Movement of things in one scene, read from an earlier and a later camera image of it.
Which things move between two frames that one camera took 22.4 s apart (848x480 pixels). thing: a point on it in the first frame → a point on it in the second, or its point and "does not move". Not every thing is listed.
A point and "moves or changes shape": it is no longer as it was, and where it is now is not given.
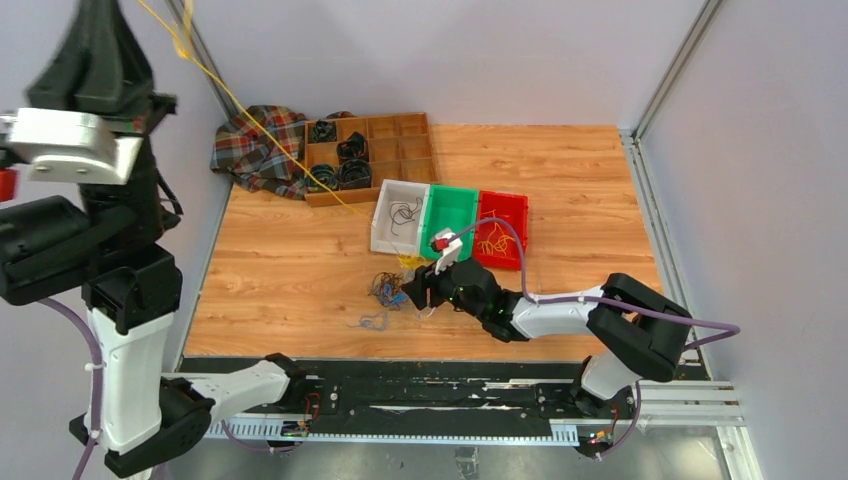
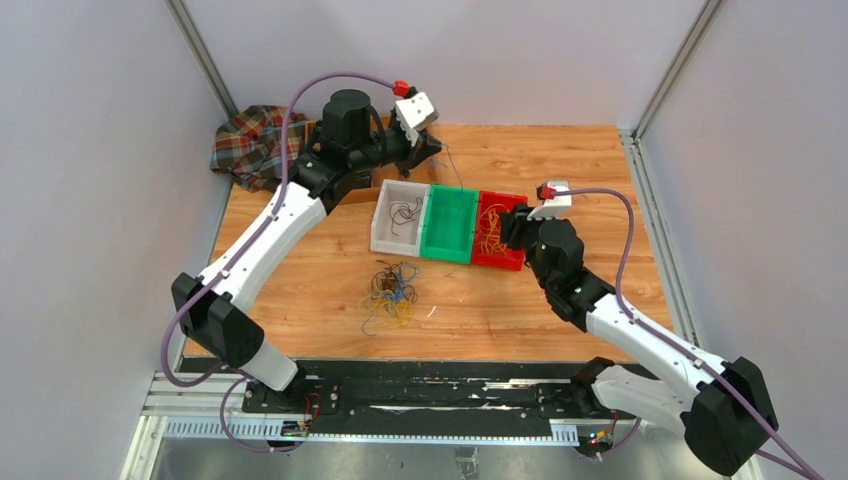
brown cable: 401,213 does not move
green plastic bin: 450,207 does not move
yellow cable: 405,262 moves or changes shape
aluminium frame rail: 674,404 does not move
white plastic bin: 399,216 does not move
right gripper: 423,281 → 514,223
